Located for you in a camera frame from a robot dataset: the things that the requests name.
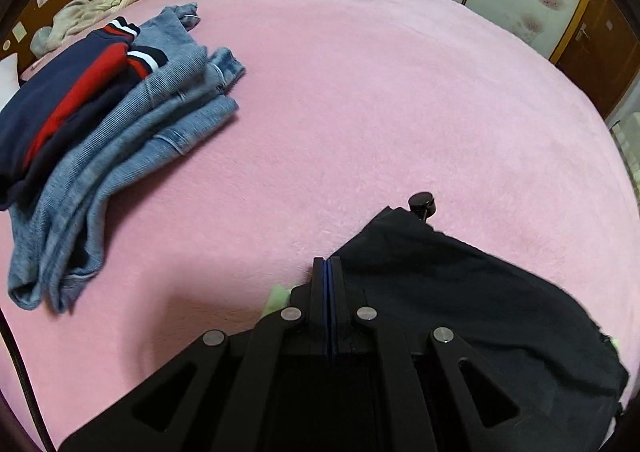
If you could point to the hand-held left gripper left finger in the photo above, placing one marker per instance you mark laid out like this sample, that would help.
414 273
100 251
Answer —
320 292

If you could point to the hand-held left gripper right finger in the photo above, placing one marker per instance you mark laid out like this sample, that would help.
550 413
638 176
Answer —
336 292

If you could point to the light green black jacket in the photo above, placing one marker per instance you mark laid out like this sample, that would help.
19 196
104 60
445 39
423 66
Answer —
450 292

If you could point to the pink bed sheet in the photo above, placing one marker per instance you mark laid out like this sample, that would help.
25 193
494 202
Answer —
375 107

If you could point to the blue denim jeans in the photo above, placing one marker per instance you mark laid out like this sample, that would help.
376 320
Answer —
140 147

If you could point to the navy red striped sweater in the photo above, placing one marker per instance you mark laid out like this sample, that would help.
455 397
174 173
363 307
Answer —
55 107

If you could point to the brown wooden door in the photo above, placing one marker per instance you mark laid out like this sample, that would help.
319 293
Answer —
600 52

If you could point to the beige crumpled garment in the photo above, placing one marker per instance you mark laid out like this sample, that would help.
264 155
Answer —
80 17

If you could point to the white pillow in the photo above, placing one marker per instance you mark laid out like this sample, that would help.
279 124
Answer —
7 79

